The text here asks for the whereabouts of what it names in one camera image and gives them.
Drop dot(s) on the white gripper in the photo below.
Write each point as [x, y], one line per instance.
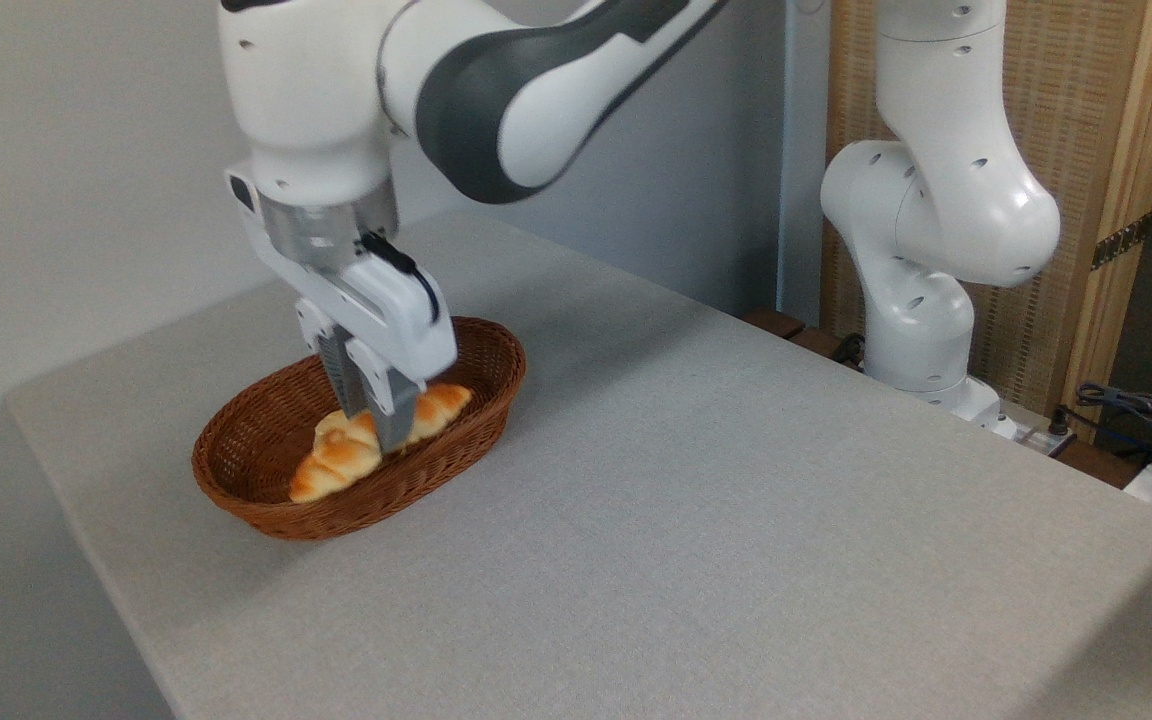
[396, 320]

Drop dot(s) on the golden braided bread roll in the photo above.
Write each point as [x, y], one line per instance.
[346, 455]

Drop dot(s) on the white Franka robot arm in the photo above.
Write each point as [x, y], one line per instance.
[936, 200]

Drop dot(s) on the brown oval wicker basket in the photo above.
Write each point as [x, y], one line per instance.
[256, 500]

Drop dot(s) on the wooden woven folding screen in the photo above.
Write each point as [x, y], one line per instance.
[1086, 120]

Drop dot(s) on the black metal screen hinge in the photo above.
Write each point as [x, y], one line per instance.
[1121, 240]

